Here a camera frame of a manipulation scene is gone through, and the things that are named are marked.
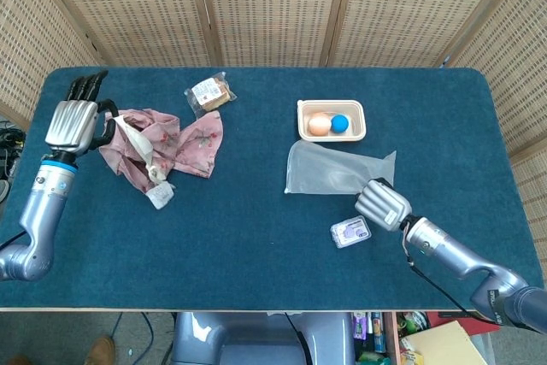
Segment packaged biscuits in clear wrapper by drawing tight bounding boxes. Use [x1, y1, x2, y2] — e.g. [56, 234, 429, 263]
[184, 71, 238, 121]

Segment woven bamboo folding screen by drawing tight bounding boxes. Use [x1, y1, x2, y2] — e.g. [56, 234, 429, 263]
[0, 0, 547, 255]

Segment tangle of cables and devices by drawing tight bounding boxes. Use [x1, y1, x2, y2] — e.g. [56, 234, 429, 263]
[0, 119, 23, 203]

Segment small clear plastic box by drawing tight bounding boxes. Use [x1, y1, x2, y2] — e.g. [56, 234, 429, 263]
[329, 215, 372, 250]

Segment black cable on torso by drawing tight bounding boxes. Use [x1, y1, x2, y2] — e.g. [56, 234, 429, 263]
[285, 312, 311, 365]

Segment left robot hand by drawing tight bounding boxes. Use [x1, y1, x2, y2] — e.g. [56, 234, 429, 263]
[44, 69, 121, 156]

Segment transparent plastic zip bag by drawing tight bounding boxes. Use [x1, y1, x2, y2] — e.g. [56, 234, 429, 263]
[284, 139, 397, 196]

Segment blue floor cable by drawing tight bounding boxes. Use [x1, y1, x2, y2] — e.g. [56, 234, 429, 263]
[111, 311, 156, 353]

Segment grey robot torso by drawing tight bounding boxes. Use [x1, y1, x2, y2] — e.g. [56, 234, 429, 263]
[170, 311, 356, 365]

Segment red flat box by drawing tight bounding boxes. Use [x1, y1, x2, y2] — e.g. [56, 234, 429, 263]
[426, 312, 499, 334]

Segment brown shoe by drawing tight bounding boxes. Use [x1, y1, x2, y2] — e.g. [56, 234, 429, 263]
[84, 335, 116, 365]

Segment yellow cardboard folder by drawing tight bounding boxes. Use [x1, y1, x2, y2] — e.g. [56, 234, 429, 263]
[400, 320, 488, 365]

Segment pink floral clothes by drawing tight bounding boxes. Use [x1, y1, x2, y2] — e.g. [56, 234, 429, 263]
[98, 109, 225, 211]

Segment beige rectangular food tray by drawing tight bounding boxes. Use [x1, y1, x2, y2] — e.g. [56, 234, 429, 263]
[297, 99, 368, 144]

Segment wooden shelf post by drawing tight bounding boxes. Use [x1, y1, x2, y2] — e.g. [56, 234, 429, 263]
[383, 311, 402, 365]

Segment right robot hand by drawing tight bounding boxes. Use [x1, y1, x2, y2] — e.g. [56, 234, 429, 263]
[353, 177, 414, 233]

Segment peach coloured egg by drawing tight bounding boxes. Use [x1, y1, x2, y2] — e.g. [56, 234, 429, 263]
[308, 113, 333, 136]

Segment blue carpet table cover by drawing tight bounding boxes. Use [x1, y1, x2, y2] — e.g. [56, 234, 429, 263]
[0, 66, 546, 313]

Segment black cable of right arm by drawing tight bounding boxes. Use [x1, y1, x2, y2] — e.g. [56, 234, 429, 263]
[403, 227, 505, 324]

